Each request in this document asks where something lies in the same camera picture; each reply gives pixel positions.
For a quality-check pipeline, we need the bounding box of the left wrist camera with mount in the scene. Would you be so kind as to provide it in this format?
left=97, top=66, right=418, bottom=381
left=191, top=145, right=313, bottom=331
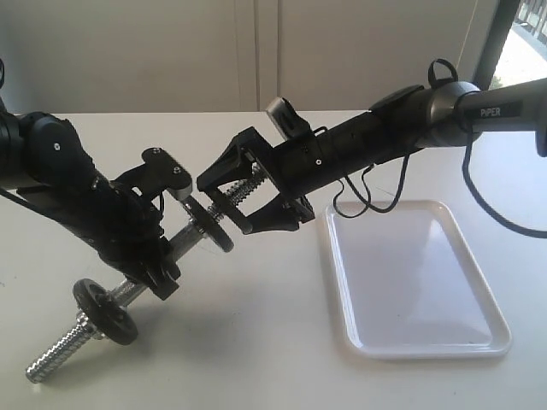
left=115, top=147, right=192, bottom=202

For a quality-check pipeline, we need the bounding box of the white blind pull cord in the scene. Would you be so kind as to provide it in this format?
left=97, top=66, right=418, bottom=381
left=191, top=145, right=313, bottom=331
left=452, top=0, right=479, bottom=82

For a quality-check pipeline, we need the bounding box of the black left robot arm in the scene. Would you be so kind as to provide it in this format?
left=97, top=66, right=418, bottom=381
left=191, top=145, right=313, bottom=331
left=1, top=112, right=191, bottom=300

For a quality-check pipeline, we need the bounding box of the black weight plate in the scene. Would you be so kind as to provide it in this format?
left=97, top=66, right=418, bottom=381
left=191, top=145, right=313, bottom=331
left=73, top=278, right=138, bottom=346
left=204, top=188, right=240, bottom=226

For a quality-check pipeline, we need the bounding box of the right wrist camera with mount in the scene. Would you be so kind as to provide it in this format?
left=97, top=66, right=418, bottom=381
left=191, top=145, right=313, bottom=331
left=266, top=97, right=327, bottom=141

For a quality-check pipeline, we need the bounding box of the chrome threaded dumbbell bar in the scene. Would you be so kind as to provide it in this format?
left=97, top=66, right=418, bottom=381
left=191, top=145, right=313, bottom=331
left=24, top=173, right=268, bottom=385

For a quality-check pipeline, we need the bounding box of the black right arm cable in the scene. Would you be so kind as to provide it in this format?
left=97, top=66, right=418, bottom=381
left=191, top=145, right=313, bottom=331
left=331, top=59, right=547, bottom=238

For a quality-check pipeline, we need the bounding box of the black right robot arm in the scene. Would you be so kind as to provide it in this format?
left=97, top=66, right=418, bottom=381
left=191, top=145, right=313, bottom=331
left=197, top=79, right=546, bottom=234

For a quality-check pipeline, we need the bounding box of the dark window frame post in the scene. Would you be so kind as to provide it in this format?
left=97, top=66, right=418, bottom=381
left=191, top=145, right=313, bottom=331
left=472, top=0, right=521, bottom=90

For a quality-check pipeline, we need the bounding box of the chrome spinlock collar nut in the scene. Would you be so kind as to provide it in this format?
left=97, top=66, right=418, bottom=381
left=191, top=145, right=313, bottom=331
left=76, top=311, right=105, bottom=340

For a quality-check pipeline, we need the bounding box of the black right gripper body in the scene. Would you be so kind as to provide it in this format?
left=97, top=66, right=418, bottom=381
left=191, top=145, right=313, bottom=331
left=237, top=112, right=385, bottom=223

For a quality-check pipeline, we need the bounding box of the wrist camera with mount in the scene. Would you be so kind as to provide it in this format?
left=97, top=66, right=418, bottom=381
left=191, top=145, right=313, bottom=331
left=266, top=97, right=327, bottom=141
left=115, top=147, right=192, bottom=202

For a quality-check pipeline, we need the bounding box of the black weight plate far end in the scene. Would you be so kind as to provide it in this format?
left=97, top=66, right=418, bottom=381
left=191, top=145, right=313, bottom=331
left=181, top=196, right=234, bottom=253

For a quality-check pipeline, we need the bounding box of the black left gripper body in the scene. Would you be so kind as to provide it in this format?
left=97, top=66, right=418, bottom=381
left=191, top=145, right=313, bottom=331
left=80, top=177, right=166, bottom=278

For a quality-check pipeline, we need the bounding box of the white plastic tray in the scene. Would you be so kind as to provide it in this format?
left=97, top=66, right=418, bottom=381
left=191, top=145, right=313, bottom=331
left=322, top=200, right=513, bottom=360

